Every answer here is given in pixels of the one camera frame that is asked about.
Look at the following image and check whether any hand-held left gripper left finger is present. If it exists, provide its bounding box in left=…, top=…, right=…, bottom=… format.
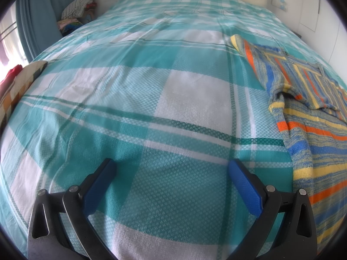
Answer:
left=27, top=158, right=118, bottom=260

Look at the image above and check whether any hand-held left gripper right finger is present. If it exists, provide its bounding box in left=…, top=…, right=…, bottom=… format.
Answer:
left=227, top=159, right=318, bottom=260

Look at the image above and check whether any multicolour striped knit shirt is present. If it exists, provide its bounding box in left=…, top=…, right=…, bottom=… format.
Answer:
left=230, top=34, right=347, bottom=245

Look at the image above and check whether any pile of colourful clothes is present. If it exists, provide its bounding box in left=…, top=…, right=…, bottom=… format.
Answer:
left=57, top=18, right=94, bottom=37

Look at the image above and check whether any teal plaid bedsheet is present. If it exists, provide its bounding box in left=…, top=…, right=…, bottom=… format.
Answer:
left=0, top=0, right=347, bottom=260

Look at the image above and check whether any checkered brown cushion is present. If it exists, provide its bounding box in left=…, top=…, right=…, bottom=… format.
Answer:
left=0, top=60, right=49, bottom=132

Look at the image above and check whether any red folded cloth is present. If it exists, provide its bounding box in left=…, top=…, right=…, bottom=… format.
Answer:
left=0, top=64, right=23, bottom=90

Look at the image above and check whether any teal curtain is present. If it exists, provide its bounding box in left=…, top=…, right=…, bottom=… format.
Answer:
left=15, top=0, right=84, bottom=63

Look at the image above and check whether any metal window railing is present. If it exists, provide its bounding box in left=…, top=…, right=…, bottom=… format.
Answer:
left=0, top=24, right=20, bottom=39

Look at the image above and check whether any white wardrobe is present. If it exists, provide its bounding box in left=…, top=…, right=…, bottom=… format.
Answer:
left=297, top=0, right=347, bottom=68

